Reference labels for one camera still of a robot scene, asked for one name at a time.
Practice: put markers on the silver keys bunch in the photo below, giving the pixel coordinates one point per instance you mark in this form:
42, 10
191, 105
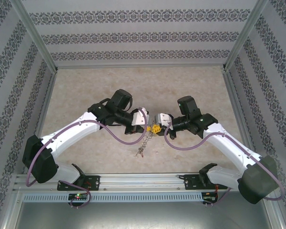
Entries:
139, 152

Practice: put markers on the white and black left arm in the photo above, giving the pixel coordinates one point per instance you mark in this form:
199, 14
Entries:
66, 136

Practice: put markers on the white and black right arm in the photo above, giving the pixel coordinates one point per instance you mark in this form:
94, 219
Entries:
236, 145

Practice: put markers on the green controller board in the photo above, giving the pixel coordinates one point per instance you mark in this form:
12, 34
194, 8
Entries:
208, 198
78, 196

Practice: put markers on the grey metal sheet panel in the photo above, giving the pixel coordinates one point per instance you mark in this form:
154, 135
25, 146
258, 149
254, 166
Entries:
143, 217

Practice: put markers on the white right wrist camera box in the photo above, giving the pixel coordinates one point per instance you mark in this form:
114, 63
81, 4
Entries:
163, 118

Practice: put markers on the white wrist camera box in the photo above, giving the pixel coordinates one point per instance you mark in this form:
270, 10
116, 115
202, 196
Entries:
139, 118
163, 118

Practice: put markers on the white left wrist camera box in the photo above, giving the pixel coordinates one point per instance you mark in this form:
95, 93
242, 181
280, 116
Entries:
139, 118

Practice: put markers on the aluminium side floor rail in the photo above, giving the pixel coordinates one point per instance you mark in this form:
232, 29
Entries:
233, 95
47, 95

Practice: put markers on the aluminium rear floor rail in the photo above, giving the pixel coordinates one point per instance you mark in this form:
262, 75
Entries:
140, 67

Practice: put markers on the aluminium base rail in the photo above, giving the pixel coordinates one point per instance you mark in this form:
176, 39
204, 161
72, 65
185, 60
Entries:
138, 181

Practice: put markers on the aluminium corner post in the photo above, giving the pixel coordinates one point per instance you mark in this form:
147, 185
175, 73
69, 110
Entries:
35, 35
243, 35

